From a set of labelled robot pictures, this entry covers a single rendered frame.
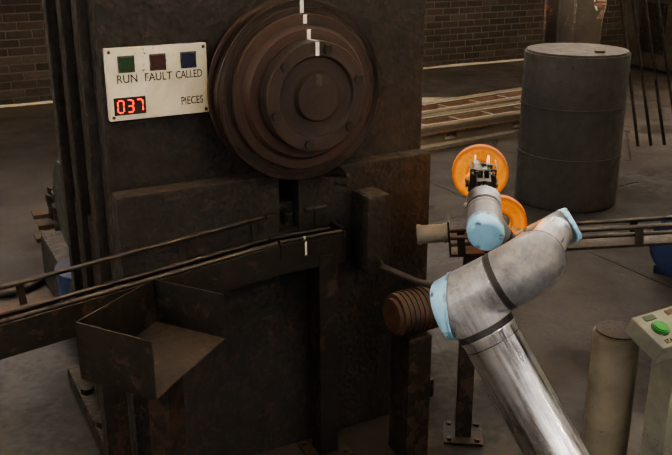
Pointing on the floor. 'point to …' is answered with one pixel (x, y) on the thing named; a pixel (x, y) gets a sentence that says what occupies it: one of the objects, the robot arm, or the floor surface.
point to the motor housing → (409, 368)
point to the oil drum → (571, 125)
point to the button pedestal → (660, 415)
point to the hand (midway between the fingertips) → (480, 165)
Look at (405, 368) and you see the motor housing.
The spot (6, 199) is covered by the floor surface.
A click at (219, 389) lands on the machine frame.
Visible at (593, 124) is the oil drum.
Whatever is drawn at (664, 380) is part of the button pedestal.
